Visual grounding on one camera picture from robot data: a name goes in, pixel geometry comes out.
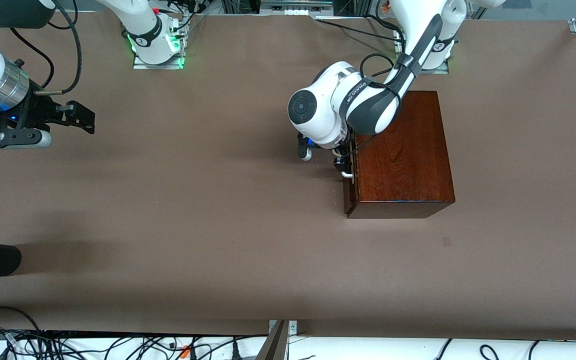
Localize dark brown wooden cabinet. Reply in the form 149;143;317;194
346;90;456;220

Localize grey metal support bar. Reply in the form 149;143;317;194
255;320;299;360

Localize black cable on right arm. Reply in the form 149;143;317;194
10;0;83;96

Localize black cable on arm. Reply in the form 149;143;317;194
359;52;405;81
10;0;83;96

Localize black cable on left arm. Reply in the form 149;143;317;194
359;52;405;81

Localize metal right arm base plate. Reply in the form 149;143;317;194
132;49;185;70

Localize black cable at left base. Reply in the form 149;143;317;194
315;17;405;45

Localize black cable at base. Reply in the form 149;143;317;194
165;0;209;67
315;17;405;45

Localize black cable at right base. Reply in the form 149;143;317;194
165;0;209;67

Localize black looping floor cable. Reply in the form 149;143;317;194
0;306;42;333

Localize black tangled floor cable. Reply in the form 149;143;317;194
93;336;179;360
15;331;91;360

